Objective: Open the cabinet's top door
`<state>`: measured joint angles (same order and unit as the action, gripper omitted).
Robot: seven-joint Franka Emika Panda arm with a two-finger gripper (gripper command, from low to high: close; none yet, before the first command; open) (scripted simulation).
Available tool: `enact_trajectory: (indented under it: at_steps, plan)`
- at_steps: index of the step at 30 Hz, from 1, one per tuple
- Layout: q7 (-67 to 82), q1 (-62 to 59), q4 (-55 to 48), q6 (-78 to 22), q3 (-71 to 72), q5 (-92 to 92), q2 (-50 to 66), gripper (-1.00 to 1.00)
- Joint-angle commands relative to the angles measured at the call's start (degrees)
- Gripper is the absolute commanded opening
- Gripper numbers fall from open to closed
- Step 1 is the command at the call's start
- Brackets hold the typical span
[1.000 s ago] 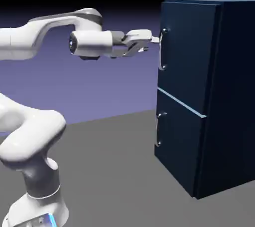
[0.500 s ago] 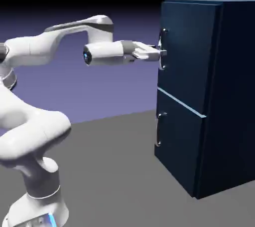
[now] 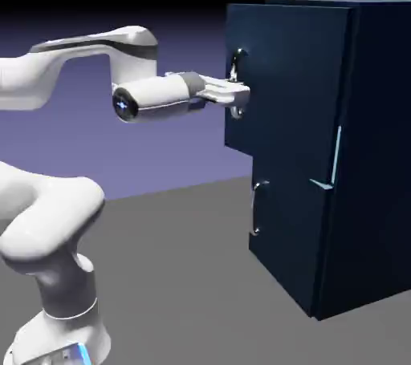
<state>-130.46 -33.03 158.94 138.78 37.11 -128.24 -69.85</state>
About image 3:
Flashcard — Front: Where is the small dark blue cabinet door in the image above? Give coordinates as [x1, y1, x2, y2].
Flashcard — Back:
[248, 152, 333, 317]

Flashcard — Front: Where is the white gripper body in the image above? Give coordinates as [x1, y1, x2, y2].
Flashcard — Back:
[196, 74, 251, 107]

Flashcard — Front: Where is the curved metal door handle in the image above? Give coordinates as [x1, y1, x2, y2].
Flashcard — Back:
[228, 47, 249, 120]

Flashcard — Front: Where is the large dark blue cabinet door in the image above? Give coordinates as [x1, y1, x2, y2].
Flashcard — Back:
[224, 2, 353, 185]

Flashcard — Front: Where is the dark blue cabinet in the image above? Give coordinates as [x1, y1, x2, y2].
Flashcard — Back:
[224, 0, 411, 322]

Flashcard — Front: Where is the straight metal door handle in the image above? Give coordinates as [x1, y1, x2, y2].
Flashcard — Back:
[250, 180, 270, 237]

